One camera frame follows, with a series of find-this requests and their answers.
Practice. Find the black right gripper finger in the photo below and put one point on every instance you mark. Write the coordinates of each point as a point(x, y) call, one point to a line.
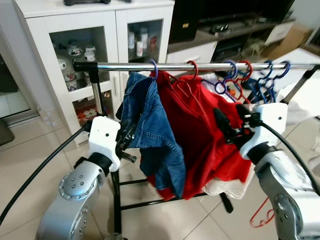
point(243, 111)
point(224, 125)

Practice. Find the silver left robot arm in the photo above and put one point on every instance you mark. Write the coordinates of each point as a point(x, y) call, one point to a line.
point(75, 187)

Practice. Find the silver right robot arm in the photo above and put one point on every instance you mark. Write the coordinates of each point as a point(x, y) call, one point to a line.
point(285, 180)

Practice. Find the red plastic hanger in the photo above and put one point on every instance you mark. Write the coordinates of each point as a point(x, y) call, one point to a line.
point(249, 66)
point(256, 220)
point(196, 69)

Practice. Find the red hanging shirt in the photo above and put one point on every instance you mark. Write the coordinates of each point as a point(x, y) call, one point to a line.
point(200, 140)

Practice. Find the blue denim jacket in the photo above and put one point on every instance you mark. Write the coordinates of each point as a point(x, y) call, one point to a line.
point(155, 130)

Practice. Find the chrome and black clothes rack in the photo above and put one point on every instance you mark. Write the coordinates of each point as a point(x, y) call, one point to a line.
point(125, 66)

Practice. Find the low television console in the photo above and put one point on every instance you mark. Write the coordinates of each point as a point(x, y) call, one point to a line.
point(192, 52)

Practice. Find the brown cardboard box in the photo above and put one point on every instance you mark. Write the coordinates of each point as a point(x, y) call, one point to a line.
point(292, 40)

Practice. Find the black television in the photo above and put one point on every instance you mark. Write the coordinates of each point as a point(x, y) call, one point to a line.
point(225, 15)

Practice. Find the white glass door cabinet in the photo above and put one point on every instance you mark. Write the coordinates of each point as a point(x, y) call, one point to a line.
point(110, 30)

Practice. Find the flat black device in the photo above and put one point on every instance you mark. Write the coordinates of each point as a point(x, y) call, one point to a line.
point(87, 2)

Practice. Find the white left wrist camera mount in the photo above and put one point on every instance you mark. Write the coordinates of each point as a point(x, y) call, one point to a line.
point(105, 135)

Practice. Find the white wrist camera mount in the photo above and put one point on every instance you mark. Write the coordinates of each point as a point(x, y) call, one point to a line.
point(105, 135)
point(272, 120)

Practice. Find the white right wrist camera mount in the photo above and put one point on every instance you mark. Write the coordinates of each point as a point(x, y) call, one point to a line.
point(272, 120)

